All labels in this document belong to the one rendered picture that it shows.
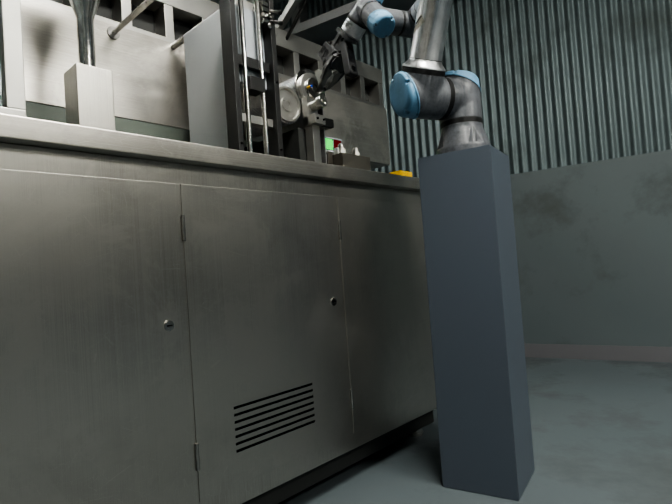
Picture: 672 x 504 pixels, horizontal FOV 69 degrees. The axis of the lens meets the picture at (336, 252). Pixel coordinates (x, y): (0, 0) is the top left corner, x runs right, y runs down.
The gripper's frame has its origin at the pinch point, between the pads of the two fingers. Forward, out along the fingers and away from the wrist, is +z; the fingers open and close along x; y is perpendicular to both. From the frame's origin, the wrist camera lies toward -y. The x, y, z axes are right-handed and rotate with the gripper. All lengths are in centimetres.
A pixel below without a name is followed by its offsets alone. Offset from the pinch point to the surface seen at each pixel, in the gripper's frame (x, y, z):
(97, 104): 74, -6, 19
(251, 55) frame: 35.7, -3.3, -4.8
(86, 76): 76, -1, 15
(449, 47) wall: -161, 80, -21
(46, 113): 77, 14, 37
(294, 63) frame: -23, 46, 11
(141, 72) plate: 48, 29, 24
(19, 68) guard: 99, -30, 1
